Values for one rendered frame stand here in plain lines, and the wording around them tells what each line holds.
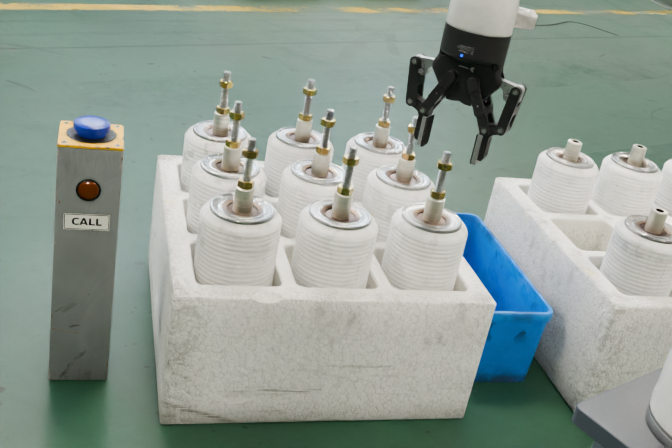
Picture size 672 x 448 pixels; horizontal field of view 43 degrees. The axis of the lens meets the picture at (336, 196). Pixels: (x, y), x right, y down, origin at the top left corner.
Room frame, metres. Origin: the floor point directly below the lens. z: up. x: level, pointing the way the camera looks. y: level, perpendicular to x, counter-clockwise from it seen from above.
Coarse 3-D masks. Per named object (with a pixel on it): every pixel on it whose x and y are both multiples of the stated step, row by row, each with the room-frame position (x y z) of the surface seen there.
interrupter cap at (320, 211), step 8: (320, 200) 0.94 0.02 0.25; (328, 200) 0.95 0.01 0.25; (312, 208) 0.92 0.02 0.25; (320, 208) 0.92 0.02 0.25; (328, 208) 0.93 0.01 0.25; (352, 208) 0.94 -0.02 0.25; (360, 208) 0.94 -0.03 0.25; (312, 216) 0.90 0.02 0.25; (320, 216) 0.90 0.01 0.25; (328, 216) 0.91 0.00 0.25; (352, 216) 0.92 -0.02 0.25; (360, 216) 0.92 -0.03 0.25; (368, 216) 0.92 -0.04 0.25; (328, 224) 0.88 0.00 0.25; (336, 224) 0.89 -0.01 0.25; (344, 224) 0.89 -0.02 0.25; (352, 224) 0.90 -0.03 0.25; (360, 224) 0.90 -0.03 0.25; (368, 224) 0.90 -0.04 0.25
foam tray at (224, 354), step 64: (192, 256) 0.92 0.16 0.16; (192, 320) 0.80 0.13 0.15; (256, 320) 0.82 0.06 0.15; (320, 320) 0.84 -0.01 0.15; (384, 320) 0.87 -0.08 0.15; (448, 320) 0.89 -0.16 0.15; (192, 384) 0.80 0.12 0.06; (256, 384) 0.82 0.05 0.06; (320, 384) 0.85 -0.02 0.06; (384, 384) 0.87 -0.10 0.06; (448, 384) 0.90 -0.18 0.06
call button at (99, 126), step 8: (80, 120) 0.87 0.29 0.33; (88, 120) 0.87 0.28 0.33; (96, 120) 0.88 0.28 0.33; (104, 120) 0.88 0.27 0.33; (80, 128) 0.86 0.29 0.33; (88, 128) 0.86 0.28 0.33; (96, 128) 0.86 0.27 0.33; (104, 128) 0.86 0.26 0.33; (80, 136) 0.86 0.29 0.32; (88, 136) 0.86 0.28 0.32; (96, 136) 0.86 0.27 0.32; (104, 136) 0.87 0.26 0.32
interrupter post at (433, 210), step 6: (432, 198) 0.95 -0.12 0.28; (444, 198) 0.96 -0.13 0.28; (426, 204) 0.95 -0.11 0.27; (432, 204) 0.95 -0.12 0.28; (438, 204) 0.95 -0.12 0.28; (426, 210) 0.95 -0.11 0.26; (432, 210) 0.95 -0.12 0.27; (438, 210) 0.95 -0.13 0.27; (426, 216) 0.95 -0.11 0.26; (432, 216) 0.95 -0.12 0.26; (438, 216) 0.95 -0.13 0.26; (432, 222) 0.95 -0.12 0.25; (438, 222) 0.95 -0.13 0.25
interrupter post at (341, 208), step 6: (336, 192) 0.92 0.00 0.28; (336, 198) 0.91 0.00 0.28; (342, 198) 0.91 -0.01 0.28; (348, 198) 0.91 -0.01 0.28; (336, 204) 0.91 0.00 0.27; (342, 204) 0.91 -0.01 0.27; (348, 204) 0.91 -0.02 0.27; (336, 210) 0.91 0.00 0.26; (342, 210) 0.91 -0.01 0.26; (348, 210) 0.91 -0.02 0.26; (336, 216) 0.91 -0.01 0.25; (342, 216) 0.91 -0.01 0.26; (348, 216) 0.92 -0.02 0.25
